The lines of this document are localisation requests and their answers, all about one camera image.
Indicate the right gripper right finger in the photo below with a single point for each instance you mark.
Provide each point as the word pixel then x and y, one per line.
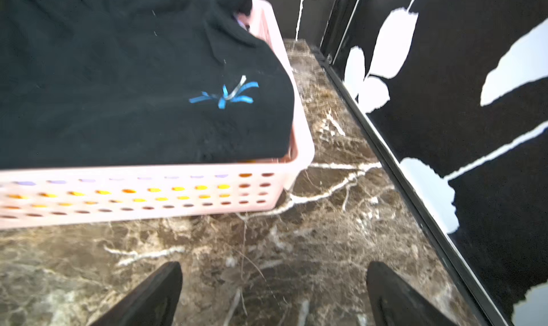
pixel 395 302

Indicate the pink plastic basket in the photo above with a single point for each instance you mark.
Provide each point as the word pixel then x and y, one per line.
pixel 270 177

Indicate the purple Persist t-shirt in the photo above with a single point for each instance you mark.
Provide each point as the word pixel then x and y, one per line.
pixel 242 24

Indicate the black t-shirt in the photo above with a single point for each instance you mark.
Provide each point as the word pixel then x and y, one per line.
pixel 138 82

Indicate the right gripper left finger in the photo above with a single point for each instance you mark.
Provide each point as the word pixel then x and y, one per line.
pixel 153 302

